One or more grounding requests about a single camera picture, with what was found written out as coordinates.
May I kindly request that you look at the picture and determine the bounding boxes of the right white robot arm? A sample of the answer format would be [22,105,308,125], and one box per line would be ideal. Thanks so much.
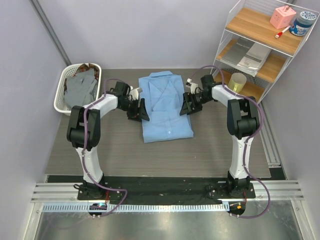
[180,74,260,198]

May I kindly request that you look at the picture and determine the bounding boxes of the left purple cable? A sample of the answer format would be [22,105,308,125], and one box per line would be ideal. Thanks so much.
[81,77,129,218]

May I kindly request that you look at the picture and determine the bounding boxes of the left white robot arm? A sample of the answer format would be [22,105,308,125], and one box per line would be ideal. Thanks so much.
[66,81,150,200]

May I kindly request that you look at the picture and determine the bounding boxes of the pink cube power strip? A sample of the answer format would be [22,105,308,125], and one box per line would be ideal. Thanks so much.
[269,5,296,29]

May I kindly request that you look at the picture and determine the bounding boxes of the yellow translucent cup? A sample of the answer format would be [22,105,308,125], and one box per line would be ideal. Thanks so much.
[227,72,247,93]

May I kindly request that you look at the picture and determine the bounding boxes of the grey booklet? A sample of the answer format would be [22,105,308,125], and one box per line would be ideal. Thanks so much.
[220,37,271,77]

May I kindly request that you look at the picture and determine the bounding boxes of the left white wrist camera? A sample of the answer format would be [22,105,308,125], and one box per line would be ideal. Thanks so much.
[129,86,143,101]

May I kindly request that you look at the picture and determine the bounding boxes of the white laundry basket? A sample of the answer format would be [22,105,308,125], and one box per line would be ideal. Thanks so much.
[53,63,102,116]

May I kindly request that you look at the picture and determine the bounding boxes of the white wire wooden shelf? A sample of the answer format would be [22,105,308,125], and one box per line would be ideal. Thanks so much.
[210,0,320,103]

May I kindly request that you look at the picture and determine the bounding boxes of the blue white jar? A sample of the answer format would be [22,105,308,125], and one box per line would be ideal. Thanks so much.
[289,11,317,37]

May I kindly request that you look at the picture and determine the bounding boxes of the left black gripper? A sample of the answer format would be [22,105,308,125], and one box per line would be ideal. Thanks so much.
[118,97,150,122]

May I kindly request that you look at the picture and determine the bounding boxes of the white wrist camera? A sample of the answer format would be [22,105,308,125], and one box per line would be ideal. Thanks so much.
[129,86,143,101]
[185,78,201,95]

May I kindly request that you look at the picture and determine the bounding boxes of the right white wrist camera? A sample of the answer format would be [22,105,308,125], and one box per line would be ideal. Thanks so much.
[185,78,201,95]

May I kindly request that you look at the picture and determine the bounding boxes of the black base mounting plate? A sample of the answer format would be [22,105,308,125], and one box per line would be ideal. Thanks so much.
[46,174,256,206]

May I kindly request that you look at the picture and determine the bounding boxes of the purple cable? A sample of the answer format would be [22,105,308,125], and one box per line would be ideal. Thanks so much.
[81,77,129,218]
[189,65,272,220]

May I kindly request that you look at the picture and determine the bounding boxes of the brown patterned garment in basket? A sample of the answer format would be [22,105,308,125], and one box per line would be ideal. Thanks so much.
[75,63,100,76]

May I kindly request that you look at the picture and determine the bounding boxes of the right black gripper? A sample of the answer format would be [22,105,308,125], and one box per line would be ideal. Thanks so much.
[179,92,212,116]

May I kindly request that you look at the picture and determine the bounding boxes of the grey shirt in basket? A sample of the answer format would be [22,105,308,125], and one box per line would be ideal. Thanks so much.
[64,68,98,109]

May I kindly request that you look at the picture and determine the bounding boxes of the red white marker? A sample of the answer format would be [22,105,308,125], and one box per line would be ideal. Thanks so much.
[274,25,291,39]

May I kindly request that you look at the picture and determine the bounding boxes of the light blue long sleeve shirt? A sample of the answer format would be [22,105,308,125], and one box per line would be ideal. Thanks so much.
[138,71,194,144]

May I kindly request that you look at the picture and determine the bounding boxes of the white slotted cable duct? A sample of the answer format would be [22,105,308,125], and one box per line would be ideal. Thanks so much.
[42,202,230,213]

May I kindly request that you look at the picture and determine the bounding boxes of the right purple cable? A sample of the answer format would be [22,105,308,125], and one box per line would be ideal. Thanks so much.
[189,65,272,220]

